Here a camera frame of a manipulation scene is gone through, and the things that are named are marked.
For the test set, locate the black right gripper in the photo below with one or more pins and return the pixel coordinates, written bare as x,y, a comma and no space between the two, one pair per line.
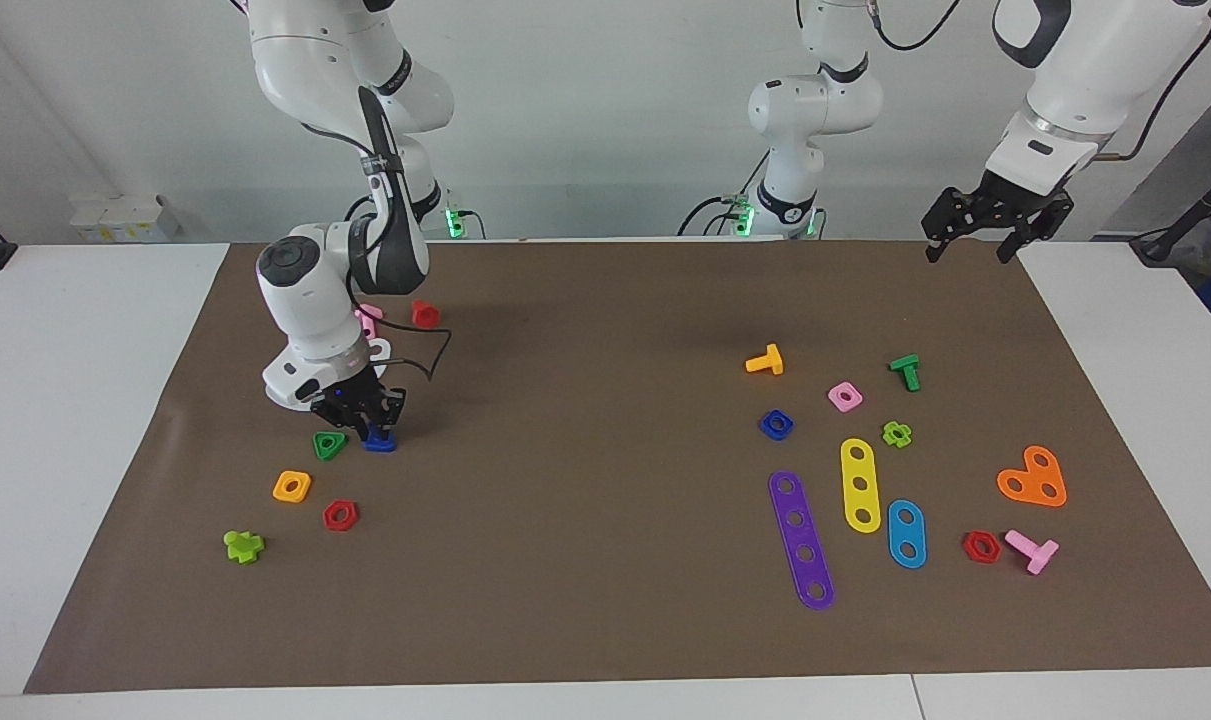
360,397

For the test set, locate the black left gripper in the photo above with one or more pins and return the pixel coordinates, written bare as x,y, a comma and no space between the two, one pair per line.
1000,205

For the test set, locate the blue plastic bolt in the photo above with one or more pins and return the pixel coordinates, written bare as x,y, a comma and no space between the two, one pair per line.
380,443

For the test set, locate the blue square nut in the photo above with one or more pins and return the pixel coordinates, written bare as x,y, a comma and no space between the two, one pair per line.
767,428

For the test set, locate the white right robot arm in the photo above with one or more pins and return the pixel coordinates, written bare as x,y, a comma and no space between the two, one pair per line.
305,290

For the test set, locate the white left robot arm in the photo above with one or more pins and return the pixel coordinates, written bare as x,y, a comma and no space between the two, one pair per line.
1065,70

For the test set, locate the green triangle nut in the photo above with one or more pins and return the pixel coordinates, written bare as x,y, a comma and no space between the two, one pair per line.
321,442

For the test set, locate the pink plastic bolt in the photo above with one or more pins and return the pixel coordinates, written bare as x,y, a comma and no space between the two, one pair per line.
1040,552
369,320

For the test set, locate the red hexagon nut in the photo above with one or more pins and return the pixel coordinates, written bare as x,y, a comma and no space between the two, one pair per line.
969,548
329,518

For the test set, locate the red plastic bolt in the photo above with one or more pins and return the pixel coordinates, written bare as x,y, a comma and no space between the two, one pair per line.
425,314

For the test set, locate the orange square nut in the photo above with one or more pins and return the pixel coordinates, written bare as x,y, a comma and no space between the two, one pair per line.
280,490

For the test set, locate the dark green plastic bolt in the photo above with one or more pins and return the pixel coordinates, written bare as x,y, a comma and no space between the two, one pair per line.
906,372

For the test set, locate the lime green plastic bolt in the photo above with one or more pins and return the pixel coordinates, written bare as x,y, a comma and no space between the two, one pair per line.
243,546

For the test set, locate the pink square nut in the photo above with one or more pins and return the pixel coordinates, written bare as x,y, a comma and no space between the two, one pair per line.
835,400

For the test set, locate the lime green flower nut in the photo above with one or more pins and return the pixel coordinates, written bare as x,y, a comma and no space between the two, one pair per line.
890,436

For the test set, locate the black stand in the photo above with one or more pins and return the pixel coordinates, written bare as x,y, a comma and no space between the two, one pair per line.
1190,215

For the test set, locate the orange plastic bolt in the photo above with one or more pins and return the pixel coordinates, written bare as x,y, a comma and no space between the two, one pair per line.
765,361

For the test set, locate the brown table mat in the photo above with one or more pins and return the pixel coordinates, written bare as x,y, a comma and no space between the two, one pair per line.
565,580

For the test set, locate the orange heart plate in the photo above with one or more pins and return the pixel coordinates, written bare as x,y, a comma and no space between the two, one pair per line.
1033,482

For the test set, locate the yellow three-hole plate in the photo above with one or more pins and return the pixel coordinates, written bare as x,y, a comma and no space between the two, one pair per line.
859,468

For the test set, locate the blue two-hole plate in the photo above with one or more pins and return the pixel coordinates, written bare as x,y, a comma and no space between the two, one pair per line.
906,534

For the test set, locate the white boxes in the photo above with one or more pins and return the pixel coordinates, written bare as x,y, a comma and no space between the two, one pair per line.
115,218

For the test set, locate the purple four-hole plate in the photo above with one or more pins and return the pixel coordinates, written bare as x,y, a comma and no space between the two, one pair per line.
800,537

